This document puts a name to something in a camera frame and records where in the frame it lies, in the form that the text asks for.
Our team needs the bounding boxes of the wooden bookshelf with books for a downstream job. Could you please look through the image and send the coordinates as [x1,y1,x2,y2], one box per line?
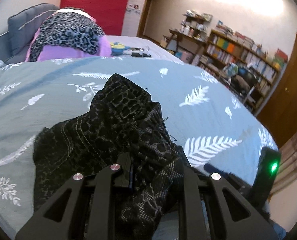
[203,29,286,111]

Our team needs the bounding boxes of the purple garment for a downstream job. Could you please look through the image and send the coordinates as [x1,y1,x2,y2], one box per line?
[25,10,112,62]

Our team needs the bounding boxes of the black leopard print pants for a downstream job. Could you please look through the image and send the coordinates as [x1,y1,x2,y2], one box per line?
[33,74,183,239]

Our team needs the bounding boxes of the wooden desk with shelf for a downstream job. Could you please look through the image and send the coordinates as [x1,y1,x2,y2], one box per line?
[160,10,213,63]

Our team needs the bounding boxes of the black office chair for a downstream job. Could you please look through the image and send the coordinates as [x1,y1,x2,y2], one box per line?
[230,67,259,104]

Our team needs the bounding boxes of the yellow blue toy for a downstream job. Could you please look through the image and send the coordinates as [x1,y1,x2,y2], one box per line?
[110,42,131,56]

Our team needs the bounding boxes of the leopard print cloth pile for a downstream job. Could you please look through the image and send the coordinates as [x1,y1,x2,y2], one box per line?
[29,11,107,62]

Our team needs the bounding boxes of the brown wooden door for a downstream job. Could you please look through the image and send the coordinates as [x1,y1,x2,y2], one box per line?
[257,33,297,147]

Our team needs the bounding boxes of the teal leaf print bedspread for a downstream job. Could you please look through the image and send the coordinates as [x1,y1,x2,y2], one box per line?
[0,56,277,238]

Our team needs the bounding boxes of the dark grey quilted pillow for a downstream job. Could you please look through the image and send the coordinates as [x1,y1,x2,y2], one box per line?
[0,3,59,64]

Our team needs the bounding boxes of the red headboard panel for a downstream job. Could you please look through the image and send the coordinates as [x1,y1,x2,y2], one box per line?
[59,0,133,36]

